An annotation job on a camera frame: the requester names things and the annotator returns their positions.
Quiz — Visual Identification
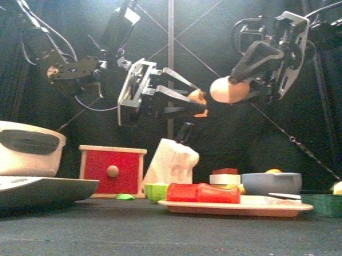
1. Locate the red toy slice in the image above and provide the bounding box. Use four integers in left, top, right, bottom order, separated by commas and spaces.
211, 167, 241, 176

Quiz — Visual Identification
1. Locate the red wooden drawer box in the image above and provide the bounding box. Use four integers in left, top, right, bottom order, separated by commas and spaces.
78, 144, 148, 200

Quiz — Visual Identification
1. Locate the white pot with grey handle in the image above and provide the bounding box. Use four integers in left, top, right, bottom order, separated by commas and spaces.
0, 120, 68, 178

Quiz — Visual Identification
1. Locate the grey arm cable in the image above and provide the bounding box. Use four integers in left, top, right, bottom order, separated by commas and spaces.
15, 0, 80, 66

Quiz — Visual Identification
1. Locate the pale yellow toy fruit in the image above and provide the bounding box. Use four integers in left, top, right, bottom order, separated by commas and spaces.
330, 180, 342, 196

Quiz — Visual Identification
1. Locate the beige eggshell half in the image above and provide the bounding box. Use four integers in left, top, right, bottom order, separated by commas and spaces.
209, 75, 253, 105

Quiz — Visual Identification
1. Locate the pink plate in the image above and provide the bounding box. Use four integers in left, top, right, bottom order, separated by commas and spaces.
156, 194, 315, 219

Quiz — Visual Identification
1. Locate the diagonal brace wire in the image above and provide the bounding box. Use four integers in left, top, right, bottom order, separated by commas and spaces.
249, 101, 342, 183

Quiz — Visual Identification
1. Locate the white knife block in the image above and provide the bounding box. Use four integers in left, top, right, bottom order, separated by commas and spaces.
142, 137, 201, 188

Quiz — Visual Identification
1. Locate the toy knife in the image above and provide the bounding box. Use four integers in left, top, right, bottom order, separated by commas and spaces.
267, 192, 303, 201

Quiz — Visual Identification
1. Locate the eggshell half with orange yolk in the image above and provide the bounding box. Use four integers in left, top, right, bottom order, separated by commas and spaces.
187, 88, 210, 119

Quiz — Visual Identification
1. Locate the green box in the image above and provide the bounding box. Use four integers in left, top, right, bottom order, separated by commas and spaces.
301, 192, 342, 219

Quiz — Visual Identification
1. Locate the black knife handle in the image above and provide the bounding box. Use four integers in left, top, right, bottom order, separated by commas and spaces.
174, 121, 197, 145

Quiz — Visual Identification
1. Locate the grey-blue bowl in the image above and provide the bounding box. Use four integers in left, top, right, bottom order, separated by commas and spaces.
241, 171, 303, 197

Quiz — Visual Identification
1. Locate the small yellow toy piece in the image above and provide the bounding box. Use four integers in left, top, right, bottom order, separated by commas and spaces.
226, 183, 247, 195

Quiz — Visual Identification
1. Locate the red toy can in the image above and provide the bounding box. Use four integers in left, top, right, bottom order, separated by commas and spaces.
166, 182, 242, 205

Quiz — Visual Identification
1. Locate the green toy cube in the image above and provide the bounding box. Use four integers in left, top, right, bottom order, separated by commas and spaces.
144, 182, 171, 204

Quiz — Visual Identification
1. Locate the vertical metal frame pole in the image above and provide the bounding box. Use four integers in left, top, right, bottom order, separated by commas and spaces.
167, 0, 177, 140

